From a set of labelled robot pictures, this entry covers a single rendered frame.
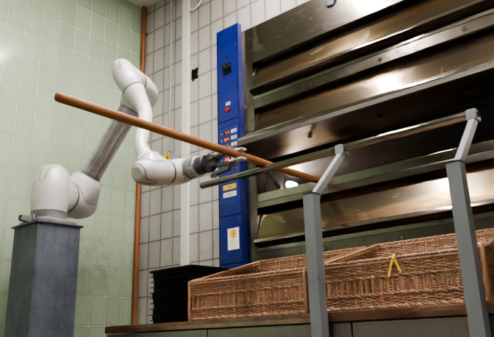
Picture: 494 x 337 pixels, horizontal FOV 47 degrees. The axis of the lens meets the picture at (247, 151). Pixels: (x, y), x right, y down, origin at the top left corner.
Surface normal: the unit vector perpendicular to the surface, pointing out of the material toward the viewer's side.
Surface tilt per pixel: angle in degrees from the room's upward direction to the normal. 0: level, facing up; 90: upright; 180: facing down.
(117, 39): 90
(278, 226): 70
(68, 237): 90
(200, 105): 90
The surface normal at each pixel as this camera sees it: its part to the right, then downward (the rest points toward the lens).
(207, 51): -0.65, -0.22
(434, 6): -0.62, -0.53
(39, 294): 0.74, -0.23
